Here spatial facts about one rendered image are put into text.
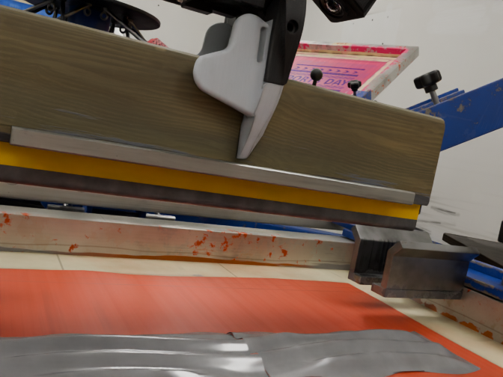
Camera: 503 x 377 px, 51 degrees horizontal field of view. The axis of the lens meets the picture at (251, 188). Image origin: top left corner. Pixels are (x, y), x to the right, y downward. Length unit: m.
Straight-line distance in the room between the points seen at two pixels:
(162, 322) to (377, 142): 0.21
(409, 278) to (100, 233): 0.29
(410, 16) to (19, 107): 3.21
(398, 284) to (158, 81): 0.28
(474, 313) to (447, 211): 2.39
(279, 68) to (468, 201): 2.53
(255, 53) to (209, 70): 0.03
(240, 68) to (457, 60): 2.76
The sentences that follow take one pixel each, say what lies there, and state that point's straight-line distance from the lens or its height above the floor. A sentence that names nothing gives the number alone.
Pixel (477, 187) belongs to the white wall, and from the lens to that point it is 2.81.
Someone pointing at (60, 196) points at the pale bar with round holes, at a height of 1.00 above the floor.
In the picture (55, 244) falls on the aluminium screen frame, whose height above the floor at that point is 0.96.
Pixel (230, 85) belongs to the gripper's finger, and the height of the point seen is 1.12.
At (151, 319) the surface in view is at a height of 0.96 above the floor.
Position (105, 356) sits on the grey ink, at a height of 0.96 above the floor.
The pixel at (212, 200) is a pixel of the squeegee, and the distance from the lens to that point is 0.37.
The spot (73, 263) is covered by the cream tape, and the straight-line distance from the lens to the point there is 0.50.
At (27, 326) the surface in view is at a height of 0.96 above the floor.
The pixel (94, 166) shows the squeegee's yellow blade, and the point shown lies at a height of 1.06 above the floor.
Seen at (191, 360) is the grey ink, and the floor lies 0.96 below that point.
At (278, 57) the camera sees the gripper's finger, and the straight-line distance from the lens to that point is 0.34.
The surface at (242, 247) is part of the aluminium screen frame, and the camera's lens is 0.58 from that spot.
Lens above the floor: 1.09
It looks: 5 degrees down
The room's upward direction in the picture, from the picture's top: 10 degrees clockwise
